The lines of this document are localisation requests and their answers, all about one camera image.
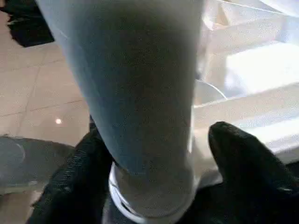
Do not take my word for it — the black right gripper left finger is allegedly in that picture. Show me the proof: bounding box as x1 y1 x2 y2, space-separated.
27 129 115 224

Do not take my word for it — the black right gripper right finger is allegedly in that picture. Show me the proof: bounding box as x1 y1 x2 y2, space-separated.
207 122 299 224

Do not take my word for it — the white plastic table leg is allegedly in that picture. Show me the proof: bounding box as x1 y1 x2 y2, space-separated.
36 0 206 221

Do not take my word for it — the black floor object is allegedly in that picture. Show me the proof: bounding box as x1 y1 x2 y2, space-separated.
0 0 56 48

